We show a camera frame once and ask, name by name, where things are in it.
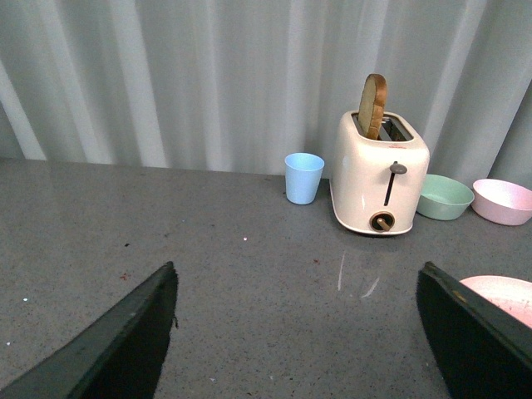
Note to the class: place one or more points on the dark camera left gripper finger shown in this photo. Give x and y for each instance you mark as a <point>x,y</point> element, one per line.
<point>120,355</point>

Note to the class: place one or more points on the finger of the dark camera right gripper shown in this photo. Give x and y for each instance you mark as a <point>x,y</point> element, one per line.
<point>480,350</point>

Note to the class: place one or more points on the pink plastic plate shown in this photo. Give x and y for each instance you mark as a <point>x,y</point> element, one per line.
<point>509,294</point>

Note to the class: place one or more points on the pink plastic bowl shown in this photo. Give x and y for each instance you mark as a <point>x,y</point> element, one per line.
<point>502,202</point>

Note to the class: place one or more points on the green plastic bowl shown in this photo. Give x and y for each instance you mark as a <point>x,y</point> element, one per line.
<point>443,198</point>

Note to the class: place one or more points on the cream two-slot toaster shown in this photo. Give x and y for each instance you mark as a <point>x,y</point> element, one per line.
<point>376,184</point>

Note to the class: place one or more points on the light blue plastic cup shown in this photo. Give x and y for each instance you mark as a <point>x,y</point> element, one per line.
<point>303,172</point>

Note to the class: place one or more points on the brown bread slice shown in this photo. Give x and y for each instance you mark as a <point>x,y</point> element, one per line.
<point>372,105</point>

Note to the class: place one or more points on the grey pleated curtain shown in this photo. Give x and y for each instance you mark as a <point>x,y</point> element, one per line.
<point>238,85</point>

